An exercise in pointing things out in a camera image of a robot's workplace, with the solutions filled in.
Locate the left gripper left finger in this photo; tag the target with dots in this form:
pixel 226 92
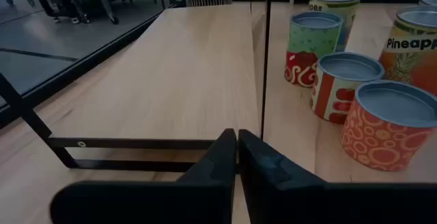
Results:
pixel 205 200

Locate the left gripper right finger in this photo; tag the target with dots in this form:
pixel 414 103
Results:
pixel 280 200

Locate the red white tomato can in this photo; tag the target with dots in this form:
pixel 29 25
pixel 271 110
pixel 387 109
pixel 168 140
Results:
pixel 331 101

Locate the Saucy O's meatballs can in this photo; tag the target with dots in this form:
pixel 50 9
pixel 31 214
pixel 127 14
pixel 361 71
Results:
pixel 382 142

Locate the orange pineapple can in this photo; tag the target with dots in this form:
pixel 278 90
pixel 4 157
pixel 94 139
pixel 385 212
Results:
pixel 409 63

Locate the blue cherries can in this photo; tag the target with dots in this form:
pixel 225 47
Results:
pixel 350 15

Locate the green and red can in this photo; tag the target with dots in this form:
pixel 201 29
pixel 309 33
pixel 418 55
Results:
pixel 310 39

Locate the grey metal cart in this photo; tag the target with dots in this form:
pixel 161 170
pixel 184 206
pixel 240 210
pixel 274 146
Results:
pixel 106 3

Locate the wooden shelf black metal frame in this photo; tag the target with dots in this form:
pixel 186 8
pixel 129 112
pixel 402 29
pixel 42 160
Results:
pixel 187 80

